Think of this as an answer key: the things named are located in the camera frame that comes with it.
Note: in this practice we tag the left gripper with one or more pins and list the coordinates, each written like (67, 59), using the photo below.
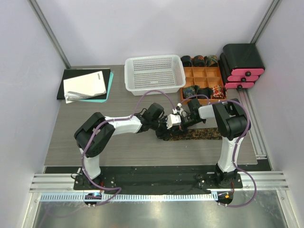
(165, 134)

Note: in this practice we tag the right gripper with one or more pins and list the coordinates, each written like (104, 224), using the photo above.
(183, 129)

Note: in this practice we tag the black key-pattern tie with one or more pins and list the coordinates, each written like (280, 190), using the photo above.
(197, 134)

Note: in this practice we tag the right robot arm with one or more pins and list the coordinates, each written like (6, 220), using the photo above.
(233, 122)

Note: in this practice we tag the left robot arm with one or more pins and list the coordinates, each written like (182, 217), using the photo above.
(93, 136)

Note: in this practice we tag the rolled blue floral tie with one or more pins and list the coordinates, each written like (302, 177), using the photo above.
(189, 91)

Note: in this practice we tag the rolled plain black tie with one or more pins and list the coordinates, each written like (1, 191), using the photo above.
(204, 93)

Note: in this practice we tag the rolled red patterned tie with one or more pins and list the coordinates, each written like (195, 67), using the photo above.
(218, 92)

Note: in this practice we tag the orange compartment tray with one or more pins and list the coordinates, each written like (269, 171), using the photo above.
(203, 77)

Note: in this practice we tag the white plastic basket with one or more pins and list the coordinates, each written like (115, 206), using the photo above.
(162, 72)

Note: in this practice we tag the rolled black tie back-left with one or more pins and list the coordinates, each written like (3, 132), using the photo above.
(186, 61)

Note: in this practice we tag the rolled orange-black tie back-middle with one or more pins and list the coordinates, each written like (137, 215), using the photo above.
(198, 61)

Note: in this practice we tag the rolled green tie back-right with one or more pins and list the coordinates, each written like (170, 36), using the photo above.
(211, 61)

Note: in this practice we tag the teal folder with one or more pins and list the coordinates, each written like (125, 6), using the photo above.
(108, 92)

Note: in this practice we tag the black pink drawer unit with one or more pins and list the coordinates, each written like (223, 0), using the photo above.
(240, 65)

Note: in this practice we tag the white notebook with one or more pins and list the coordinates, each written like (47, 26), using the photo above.
(88, 85)

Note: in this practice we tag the black folder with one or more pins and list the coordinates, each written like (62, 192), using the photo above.
(71, 73)

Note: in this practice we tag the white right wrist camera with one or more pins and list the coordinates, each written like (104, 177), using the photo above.
(179, 109)

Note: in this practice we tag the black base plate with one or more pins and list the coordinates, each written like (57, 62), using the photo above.
(159, 180)

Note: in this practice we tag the white slotted cable duct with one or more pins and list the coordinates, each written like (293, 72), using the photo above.
(93, 197)

